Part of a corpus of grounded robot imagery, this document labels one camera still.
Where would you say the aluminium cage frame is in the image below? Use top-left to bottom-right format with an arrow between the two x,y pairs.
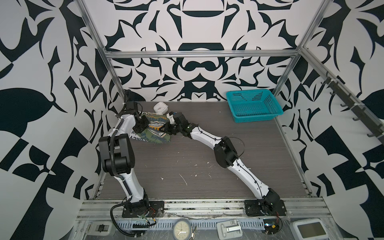
82,1 -> 384,200

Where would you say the grey switch box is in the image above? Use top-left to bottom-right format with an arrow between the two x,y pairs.
87,221 -> 115,237

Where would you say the green tank top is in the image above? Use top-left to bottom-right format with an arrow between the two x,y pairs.
137,112 -> 171,144

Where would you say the black wall hook rail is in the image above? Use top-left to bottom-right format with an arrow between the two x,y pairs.
322,71 -> 384,145

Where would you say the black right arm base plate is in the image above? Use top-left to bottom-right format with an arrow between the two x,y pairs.
244,200 -> 287,217

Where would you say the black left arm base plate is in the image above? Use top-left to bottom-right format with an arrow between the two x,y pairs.
122,201 -> 165,218

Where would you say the round analog clock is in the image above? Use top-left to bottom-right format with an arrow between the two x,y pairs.
173,219 -> 192,240

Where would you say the teal plastic basket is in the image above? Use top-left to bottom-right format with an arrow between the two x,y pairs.
226,89 -> 284,123

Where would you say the white plastic latch device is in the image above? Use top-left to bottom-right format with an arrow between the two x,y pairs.
217,220 -> 243,240

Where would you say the white digital display device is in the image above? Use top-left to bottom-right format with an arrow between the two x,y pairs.
289,219 -> 330,240

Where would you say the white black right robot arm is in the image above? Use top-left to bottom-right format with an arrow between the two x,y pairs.
160,112 -> 286,213

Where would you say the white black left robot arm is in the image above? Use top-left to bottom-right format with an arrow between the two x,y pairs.
99,101 -> 150,215

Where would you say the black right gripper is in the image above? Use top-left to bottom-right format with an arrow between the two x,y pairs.
158,121 -> 184,135

